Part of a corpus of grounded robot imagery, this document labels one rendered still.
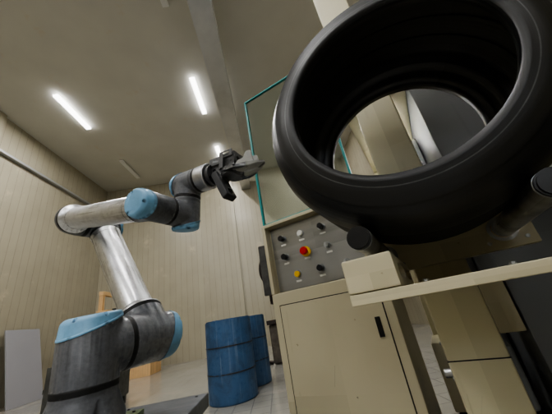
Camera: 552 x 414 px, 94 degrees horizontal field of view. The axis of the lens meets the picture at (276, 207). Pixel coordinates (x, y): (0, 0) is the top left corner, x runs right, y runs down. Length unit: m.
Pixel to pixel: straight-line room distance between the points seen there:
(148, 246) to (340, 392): 10.01
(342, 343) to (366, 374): 0.13
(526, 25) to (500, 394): 0.74
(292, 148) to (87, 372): 0.73
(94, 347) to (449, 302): 0.92
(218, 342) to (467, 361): 2.95
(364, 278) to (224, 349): 3.08
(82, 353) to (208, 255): 9.19
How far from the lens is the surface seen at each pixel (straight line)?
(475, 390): 0.88
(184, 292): 9.98
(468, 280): 0.48
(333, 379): 1.29
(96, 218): 1.06
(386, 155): 0.95
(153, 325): 0.96
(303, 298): 1.29
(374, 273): 0.49
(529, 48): 0.60
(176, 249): 10.41
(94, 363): 0.88
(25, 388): 8.83
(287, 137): 0.61
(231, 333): 3.48
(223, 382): 3.54
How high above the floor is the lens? 0.79
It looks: 23 degrees up
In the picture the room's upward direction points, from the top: 10 degrees counter-clockwise
